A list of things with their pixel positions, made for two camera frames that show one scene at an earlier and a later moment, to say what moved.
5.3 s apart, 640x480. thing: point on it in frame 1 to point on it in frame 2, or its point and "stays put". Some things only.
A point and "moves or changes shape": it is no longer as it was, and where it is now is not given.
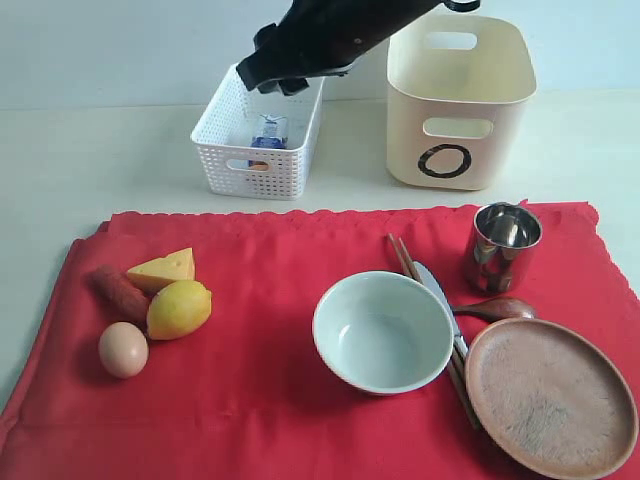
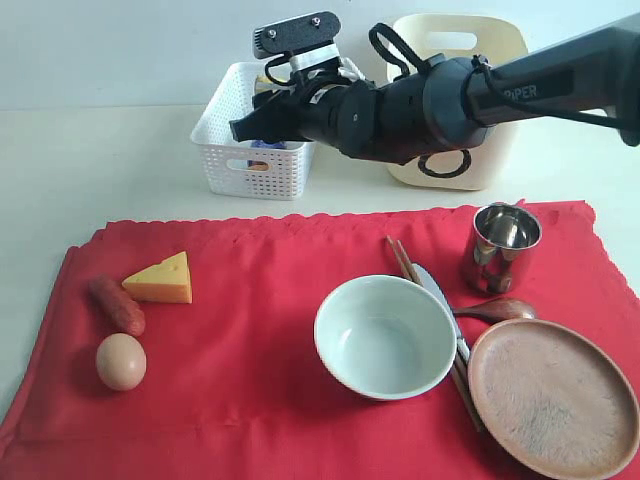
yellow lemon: [178, 310] moves or changes shape
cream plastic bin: [458, 92] stays put
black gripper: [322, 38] to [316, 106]
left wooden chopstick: [451, 363] stays put
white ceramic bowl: [383, 333] stays put
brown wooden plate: [553, 402] stays put
